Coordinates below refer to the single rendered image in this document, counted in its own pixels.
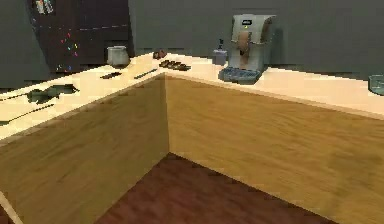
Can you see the grey coffee machine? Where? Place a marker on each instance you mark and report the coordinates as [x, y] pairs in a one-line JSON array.
[[248, 46]]

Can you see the dark green flat utensil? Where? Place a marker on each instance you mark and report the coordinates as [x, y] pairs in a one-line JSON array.
[[50, 93]]

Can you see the wooden kitchen counter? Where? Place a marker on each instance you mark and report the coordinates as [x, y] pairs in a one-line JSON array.
[[233, 140]]

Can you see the grey soap dispenser bottle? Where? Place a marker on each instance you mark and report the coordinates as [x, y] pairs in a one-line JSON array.
[[219, 55]]

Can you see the dark fridge with magnets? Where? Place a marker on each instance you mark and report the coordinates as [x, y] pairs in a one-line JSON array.
[[80, 31]]

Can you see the small brown food piece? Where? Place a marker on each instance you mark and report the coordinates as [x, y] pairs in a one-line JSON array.
[[159, 54]]

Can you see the small black utensil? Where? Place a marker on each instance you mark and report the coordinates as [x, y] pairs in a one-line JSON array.
[[111, 75]]

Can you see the grey metal pot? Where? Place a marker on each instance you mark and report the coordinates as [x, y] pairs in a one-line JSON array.
[[117, 55]]

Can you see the black knife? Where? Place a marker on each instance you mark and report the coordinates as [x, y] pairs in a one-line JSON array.
[[145, 73]]

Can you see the grey glass bowl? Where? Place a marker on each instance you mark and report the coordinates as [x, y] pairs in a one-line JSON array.
[[376, 84]]

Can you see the long thin black utensil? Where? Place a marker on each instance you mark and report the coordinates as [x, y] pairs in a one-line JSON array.
[[28, 114]]

